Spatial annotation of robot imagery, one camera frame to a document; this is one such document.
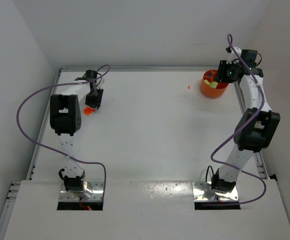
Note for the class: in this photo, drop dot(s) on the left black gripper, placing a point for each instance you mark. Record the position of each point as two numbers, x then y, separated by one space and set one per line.
94 99

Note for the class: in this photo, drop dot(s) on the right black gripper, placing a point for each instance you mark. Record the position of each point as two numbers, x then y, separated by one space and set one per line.
221 71

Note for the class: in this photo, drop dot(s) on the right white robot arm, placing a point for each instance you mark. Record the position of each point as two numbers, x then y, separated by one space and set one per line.
258 124

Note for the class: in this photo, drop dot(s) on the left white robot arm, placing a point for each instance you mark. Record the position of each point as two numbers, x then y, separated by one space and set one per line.
66 108

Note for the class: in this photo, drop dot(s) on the orange round divided container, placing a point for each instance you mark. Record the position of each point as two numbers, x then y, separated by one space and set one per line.
211 88

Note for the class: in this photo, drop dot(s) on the orange lego piece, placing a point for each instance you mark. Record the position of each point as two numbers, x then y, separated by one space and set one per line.
88 110

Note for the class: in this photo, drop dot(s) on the white front cover board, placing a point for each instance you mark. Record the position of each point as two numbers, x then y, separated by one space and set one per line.
143 211

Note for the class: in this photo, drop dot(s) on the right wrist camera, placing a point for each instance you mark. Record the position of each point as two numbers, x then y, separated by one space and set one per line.
233 54

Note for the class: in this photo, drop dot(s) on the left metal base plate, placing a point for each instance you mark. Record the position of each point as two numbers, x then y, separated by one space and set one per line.
92 193

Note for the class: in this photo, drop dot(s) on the metal base plate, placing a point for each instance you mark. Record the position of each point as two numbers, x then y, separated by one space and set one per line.
92 193
202 193

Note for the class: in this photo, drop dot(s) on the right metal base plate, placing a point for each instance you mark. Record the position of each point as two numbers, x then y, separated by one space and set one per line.
202 193

